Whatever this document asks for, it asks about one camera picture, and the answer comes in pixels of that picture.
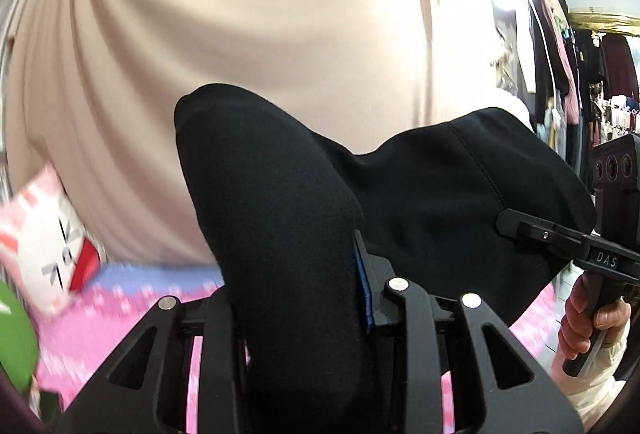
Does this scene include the person's right hand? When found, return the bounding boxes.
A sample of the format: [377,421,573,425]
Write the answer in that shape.
[559,282,632,361]

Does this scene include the black pants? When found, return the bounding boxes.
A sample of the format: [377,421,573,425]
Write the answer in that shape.
[175,82,598,434]

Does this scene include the pink floral blanket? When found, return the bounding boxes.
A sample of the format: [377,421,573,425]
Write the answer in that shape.
[35,261,566,434]

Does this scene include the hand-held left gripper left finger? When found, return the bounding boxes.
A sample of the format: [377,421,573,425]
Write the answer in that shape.
[55,289,253,434]

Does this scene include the pink white plush pillow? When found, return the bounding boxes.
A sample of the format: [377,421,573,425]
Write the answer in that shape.
[0,164,103,315]

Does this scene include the green object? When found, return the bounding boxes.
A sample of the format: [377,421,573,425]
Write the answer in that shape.
[0,281,42,395]

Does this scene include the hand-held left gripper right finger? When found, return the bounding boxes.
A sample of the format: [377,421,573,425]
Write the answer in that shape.
[352,229,586,434]

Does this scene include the person in beige shirt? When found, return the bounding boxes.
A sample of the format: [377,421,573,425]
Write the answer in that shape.
[5,0,506,287]

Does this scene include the row of hanging clothes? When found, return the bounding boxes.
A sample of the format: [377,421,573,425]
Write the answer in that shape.
[495,0,640,155]

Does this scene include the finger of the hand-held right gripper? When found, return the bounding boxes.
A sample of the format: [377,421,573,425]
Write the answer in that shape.
[496,208,557,247]

